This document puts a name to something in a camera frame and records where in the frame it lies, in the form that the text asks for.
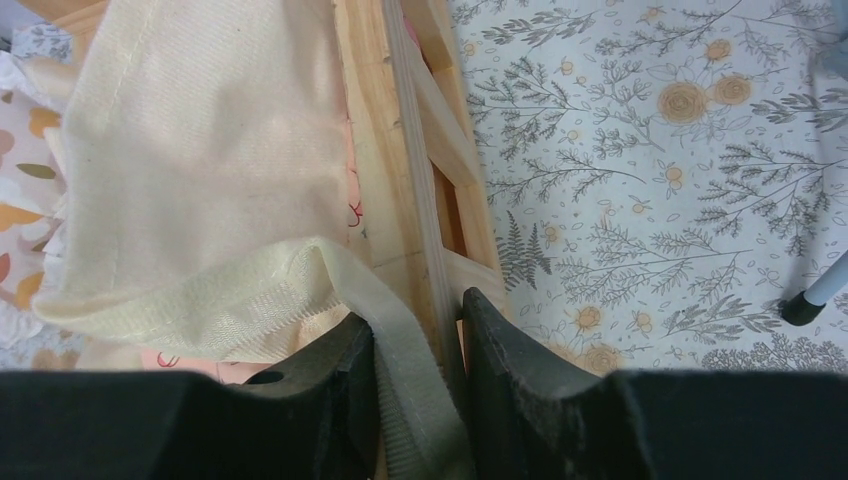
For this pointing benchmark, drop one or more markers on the pink patterned bed cushion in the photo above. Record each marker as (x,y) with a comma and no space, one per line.
(205,148)

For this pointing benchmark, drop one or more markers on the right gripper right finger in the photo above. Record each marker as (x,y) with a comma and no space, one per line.
(535,415)

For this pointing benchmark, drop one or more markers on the wooden pet bed frame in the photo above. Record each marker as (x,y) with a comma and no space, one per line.
(428,230)

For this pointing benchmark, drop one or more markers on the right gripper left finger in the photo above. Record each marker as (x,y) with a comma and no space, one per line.
(312,416)

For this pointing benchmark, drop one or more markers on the floral table mat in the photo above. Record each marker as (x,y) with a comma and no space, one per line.
(664,175)

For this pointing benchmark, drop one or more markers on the black tripod stand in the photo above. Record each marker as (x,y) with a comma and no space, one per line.
(803,308)

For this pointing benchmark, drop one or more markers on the floral small pillow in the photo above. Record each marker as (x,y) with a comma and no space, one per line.
(31,186)

